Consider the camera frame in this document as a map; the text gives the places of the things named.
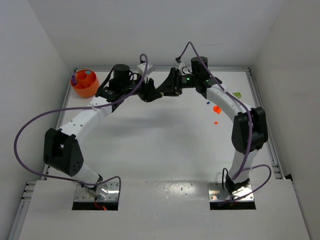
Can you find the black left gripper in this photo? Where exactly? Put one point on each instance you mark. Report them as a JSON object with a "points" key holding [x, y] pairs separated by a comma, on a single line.
{"points": [[144, 90]]}

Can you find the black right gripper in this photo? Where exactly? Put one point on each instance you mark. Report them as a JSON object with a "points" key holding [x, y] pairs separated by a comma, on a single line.
{"points": [[177, 81]]}

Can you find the light green 2x2 lego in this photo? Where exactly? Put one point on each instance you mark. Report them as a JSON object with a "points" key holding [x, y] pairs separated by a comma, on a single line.
{"points": [[237, 95]]}

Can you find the purple 2x4 lego brick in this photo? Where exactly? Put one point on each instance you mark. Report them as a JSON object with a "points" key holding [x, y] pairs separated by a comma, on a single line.
{"points": [[73, 80]]}

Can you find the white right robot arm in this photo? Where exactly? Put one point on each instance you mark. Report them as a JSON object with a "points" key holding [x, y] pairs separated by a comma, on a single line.
{"points": [[249, 130]]}

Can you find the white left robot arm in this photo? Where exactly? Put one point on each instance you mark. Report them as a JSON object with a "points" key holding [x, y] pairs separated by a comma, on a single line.
{"points": [[62, 146]]}

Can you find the orange round lego piece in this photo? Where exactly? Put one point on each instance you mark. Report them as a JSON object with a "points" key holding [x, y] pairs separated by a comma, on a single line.
{"points": [[217, 109]]}

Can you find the orange divided round container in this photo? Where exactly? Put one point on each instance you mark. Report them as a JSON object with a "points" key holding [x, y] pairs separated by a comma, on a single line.
{"points": [[87, 84]]}

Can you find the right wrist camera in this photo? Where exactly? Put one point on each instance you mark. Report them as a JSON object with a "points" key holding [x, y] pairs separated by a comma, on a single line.
{"points": [[179, 65]]}

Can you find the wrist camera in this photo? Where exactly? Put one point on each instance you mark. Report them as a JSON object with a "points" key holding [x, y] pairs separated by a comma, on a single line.
{"points": [[141, 68], [179, 65]]}

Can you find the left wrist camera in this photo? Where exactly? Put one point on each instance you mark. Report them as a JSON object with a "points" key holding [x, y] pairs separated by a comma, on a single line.
{"points": [[141, 68]]}

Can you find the aluminium table edge rail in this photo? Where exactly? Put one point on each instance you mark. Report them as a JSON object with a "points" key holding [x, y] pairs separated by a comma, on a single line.
{"points": [[270, 145]]}

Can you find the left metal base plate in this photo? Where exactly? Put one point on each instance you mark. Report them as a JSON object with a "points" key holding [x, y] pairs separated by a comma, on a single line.
{"points": [[105, 193]]}

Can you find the metal base plate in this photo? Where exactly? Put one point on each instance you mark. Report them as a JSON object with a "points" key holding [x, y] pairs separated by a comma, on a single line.
{"points": [[216, 193], [105, 193]]}

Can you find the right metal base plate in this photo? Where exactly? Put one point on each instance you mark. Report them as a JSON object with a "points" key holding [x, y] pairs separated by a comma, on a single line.
{"points": [[216, 193]]}

